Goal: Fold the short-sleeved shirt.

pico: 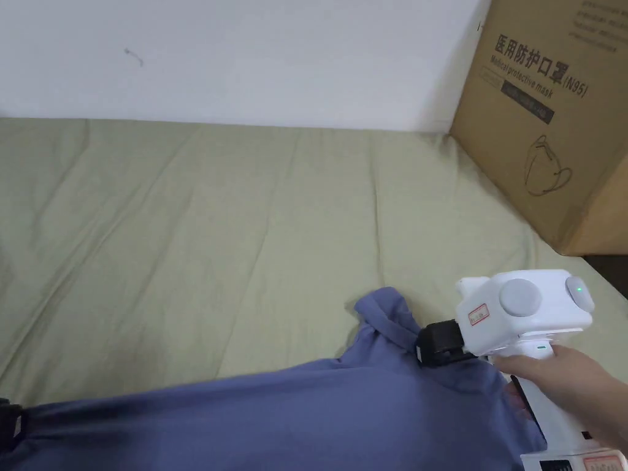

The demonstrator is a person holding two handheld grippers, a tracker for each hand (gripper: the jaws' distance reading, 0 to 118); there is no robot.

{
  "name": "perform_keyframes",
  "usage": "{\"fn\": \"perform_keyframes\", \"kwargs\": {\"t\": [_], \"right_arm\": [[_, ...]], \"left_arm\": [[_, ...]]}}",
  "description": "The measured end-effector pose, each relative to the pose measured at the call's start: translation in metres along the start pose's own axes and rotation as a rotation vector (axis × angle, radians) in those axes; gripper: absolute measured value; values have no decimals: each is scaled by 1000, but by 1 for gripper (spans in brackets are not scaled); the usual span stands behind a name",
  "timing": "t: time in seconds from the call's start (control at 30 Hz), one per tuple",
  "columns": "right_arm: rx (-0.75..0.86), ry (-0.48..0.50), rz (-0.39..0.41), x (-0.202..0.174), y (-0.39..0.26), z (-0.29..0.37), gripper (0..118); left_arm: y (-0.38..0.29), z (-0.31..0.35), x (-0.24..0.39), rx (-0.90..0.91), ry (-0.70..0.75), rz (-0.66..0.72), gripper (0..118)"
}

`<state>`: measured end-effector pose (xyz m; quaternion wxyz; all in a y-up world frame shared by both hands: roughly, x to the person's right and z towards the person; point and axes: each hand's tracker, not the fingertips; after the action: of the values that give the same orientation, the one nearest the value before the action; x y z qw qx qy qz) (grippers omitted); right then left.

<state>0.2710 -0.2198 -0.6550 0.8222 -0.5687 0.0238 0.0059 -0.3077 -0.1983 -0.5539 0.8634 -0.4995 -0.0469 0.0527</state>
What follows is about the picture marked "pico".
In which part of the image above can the person's right hand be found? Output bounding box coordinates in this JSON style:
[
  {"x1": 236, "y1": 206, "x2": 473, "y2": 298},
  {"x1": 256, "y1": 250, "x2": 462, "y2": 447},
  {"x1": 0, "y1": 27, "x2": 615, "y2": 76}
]
[{"x1": 490, "y1": 343, "x2": 628, "y2": 445}]

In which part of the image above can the brown cardboard carton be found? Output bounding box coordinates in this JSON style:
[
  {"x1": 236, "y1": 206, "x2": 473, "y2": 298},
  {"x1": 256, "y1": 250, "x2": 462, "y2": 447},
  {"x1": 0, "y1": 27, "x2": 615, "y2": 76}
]
[{"x1": 448, "y1": 0, "x2": 628, "y2": 258}]

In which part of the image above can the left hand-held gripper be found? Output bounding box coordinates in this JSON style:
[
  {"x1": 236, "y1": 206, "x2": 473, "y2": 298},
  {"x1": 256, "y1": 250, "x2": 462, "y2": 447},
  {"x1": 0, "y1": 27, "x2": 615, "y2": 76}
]
[{"x1": 0, "y1": 397, "x2": 26, "y2": 443}]

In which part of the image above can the bed with pale green sheet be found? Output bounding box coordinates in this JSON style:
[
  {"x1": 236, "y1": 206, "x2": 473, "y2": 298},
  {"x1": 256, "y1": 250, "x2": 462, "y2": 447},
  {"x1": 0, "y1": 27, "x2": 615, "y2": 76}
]
[{"x1": 0, "y1": 117, "x2": 628, "y2": 409}]

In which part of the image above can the white device with red labels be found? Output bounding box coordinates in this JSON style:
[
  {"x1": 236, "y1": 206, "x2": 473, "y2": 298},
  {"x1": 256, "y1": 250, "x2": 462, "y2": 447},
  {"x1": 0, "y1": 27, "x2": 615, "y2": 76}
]
[{"x1": 519, "y1": 380, "x2": 628, "y2": 471}]

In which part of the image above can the blue shirt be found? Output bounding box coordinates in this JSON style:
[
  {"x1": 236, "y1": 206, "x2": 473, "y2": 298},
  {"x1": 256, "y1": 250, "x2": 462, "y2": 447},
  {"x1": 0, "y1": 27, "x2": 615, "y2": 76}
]
[{"x1": 0, "y1": 286, "x2": 548, "y2": 471}]

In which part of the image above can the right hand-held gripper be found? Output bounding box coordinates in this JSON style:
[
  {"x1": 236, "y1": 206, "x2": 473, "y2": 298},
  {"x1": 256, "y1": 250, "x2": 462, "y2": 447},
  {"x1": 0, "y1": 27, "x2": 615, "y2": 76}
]
[{"x1": 415, "y1": 268, "x2": 595, "y2": 367}]

